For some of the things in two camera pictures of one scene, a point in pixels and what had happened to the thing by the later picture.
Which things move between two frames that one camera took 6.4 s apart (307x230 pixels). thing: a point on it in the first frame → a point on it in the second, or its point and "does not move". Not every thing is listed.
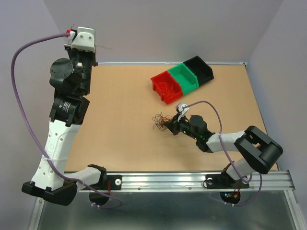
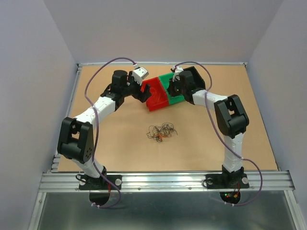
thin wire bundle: x=159 y=120 → x=157 y=132
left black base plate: x=113 y=182 does not move
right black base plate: x=223 y=181 does not move
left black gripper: x=72 y=51 → x=142 y=97
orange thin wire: x=169 y=95 → x=156 y=92
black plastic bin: x=204 y=72 → x=198 y=83
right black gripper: x=173 y=125 → x=170 y=87
